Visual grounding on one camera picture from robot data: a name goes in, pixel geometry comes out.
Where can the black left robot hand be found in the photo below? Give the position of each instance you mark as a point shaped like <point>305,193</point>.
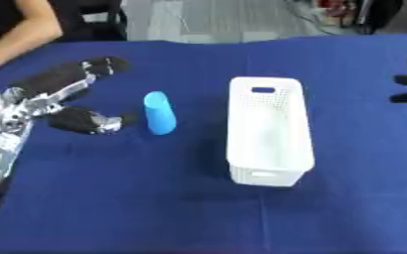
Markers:
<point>68,76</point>

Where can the black chair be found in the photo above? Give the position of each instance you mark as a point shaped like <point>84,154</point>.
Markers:
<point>94,20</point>

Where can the person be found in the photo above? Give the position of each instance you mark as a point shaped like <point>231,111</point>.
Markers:
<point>16,29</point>

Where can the blue cylinder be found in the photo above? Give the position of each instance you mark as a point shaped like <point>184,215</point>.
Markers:
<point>159,113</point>

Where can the white plastic basket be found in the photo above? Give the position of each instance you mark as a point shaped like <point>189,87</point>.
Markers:
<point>269,132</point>

